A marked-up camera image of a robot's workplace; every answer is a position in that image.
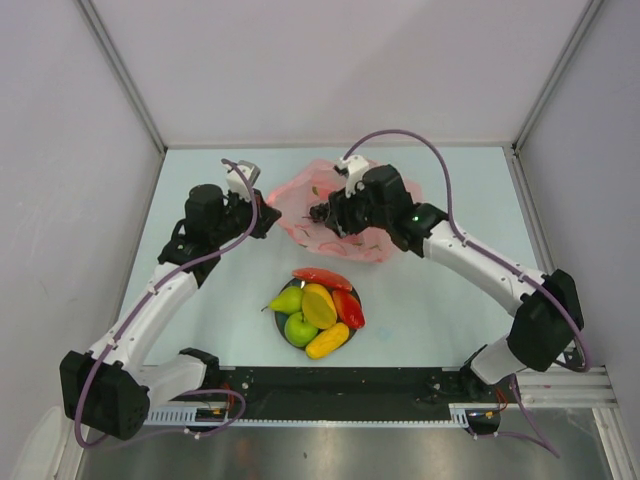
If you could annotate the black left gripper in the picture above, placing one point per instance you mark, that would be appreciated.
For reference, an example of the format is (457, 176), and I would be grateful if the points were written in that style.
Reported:
(266, 216)

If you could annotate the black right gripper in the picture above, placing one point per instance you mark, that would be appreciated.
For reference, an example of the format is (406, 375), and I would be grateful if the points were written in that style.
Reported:
(340, 207)

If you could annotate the black fake grapes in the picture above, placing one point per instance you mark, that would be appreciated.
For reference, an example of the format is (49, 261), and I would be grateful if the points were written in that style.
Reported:
(318, 213)

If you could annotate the fake watermelon slice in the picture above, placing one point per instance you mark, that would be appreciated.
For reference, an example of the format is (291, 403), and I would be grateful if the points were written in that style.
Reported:
(324, 277)

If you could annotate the green fake pear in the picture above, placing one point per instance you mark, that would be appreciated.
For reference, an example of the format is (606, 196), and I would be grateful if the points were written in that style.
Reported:
(289, 301)

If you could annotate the orange fake fruit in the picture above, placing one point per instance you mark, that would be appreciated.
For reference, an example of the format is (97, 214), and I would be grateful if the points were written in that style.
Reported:
(317, 311)

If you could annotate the dark teal ceramic plate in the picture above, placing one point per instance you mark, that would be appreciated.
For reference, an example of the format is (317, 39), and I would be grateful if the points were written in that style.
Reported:
(280, 318)

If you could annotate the red fake fruit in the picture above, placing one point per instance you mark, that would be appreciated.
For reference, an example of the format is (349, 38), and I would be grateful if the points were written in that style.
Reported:
(348, 309)

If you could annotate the green fake apple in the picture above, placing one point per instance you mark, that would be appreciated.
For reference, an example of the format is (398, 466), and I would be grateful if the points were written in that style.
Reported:
(298, 331)

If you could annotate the yellow fake mango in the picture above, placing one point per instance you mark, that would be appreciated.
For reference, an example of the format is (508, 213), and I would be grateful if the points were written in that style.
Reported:
(327, 341)

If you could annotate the yellow fake lemon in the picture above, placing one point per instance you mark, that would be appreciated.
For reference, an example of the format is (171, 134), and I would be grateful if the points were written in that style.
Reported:
(317, 289)

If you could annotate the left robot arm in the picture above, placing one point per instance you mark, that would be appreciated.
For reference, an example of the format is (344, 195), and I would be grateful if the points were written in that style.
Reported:
(106, 388)

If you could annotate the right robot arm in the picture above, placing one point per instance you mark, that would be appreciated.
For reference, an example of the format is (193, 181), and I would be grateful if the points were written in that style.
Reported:
(545, 308)

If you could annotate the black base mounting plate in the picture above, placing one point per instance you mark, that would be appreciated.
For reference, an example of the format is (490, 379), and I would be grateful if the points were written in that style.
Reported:
(352, 394)

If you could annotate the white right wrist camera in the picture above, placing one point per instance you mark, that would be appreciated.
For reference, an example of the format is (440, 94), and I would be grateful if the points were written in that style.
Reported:
(353, 168)

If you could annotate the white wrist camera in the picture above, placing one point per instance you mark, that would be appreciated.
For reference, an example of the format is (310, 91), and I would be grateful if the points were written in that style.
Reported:
(241, 177)
(353, 168)

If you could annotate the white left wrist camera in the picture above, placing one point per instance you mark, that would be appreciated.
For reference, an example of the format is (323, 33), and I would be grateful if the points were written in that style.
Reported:
(241, 177)

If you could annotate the white slotted cable duct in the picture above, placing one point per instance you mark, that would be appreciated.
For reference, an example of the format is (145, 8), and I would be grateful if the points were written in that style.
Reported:
(172, 416)

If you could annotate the aluminium frame rail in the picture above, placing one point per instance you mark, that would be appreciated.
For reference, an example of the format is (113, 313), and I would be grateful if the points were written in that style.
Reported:
(560, 388)

